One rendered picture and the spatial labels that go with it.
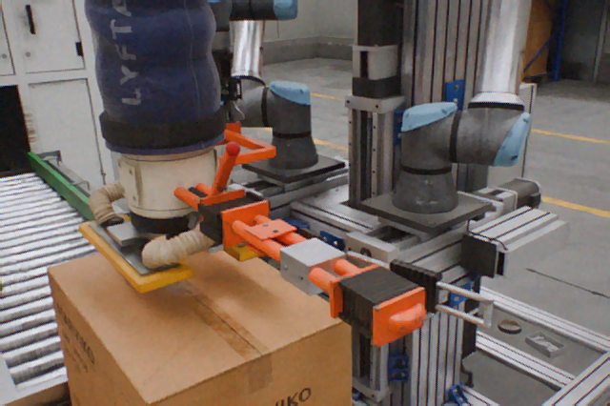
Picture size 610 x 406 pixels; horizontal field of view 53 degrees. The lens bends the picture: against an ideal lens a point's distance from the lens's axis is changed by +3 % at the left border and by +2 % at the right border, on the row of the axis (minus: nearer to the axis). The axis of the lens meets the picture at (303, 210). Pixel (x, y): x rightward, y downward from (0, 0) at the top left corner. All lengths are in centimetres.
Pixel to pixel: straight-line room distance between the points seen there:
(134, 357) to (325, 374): 35
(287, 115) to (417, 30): 42
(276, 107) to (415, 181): 51
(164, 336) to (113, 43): 51
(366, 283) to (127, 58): 57
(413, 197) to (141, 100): 65
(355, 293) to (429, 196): 73
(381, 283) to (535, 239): 86
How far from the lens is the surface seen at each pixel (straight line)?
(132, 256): 113
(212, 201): 99
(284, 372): 110
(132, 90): 106
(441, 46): 160
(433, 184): 137
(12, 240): 282
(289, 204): 173
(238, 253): 111
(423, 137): 135
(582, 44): 996
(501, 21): 138
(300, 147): 171
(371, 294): 68
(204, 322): 116
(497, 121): 133
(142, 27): 104
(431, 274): 73
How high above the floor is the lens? 153
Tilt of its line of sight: 21 degrees down
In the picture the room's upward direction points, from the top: 2 degrees counter-clockwise
